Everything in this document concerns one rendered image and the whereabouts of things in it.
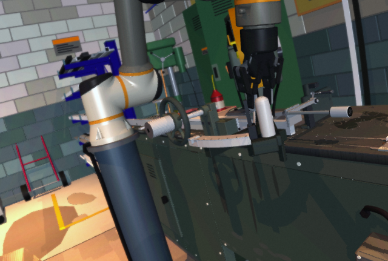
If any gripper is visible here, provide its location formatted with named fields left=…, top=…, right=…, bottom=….
left=232, top=25, right=285, bottom=94

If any grey length stop rod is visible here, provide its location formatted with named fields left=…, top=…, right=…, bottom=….
left=284, top=106, right=353, bottom=119

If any grey mitre scale plate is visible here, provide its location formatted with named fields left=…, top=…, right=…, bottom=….
left=187, top=132, right=253, bottom=148

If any dark handwheel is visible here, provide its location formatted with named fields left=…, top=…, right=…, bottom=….
left=159, top=96, right=192, bottom=147

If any aluminium bar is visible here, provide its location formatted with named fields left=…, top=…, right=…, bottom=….
left=125, top=108, right=213, bottom=127

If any dark green cold saw body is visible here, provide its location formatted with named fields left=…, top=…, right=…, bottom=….
left=133, top=103, right=388, bottom=261

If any red oil can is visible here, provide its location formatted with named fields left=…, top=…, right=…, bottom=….
left=210, top=75, right=224, bottom=113

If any green cabinet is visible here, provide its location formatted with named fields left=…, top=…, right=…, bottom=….
left=182, top=0, right=301, bottom=112

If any green drill press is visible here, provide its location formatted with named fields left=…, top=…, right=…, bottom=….
left=146, top=37, right=186, bottom=113

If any blue storage rack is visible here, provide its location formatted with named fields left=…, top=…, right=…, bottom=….
left=57, top=39, right=136, bottom=168

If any brown box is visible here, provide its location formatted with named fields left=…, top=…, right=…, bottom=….
left=355, top=233, right=388, bottom=261

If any red hand truck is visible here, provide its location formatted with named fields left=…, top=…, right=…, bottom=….
left=15, top=135, right=71, bottom=202

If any white rounded lever handle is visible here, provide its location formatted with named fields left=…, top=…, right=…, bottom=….
left=255, top=96, right=276, bottom=138

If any white post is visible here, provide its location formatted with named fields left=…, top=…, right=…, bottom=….
left=335, top=0, right=364, bottom=107

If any black post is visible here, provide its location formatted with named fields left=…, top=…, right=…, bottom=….
left=346, top=0, right=372, bottom=106

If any grey knurled cylinder handle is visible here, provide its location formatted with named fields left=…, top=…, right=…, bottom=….
left=144, top=113, right=180, bottom=139

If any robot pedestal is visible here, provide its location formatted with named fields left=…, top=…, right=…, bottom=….
left=83, top=138, right=174, bottom=261

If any black cable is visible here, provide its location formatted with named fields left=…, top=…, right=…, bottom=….
left=360, top=205, right=388, bottom=220

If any grey orange wall sign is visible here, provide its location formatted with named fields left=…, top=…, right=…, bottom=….
left=51, top=35, right=82, bottom=58

